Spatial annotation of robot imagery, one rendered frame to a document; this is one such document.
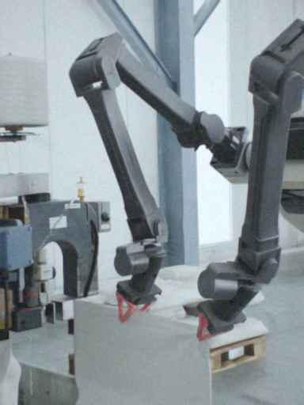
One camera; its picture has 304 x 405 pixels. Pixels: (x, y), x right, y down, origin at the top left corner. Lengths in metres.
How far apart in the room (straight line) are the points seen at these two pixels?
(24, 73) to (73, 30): 5.61
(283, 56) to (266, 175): 0.22
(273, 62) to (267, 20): 8.33
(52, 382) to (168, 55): 5.80
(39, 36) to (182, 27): 1.59
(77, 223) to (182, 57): 5.84
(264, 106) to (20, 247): 0.64
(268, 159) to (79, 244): 0.85
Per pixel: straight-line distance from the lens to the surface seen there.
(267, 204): 1.39
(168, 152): 7.96
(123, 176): 1.65
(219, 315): 1.53
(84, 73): 1.63
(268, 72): 1.27
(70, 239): 2.02
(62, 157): 7.08
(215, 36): 8.77
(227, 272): 1.43
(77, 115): 7.22
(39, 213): 1.96
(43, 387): 2.65
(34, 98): 1.72
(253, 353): 5.50
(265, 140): 1.31
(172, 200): 7.94
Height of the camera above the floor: 1.43
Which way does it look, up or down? 3 degrees down
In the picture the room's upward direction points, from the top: 2 degrees counter-clockwise
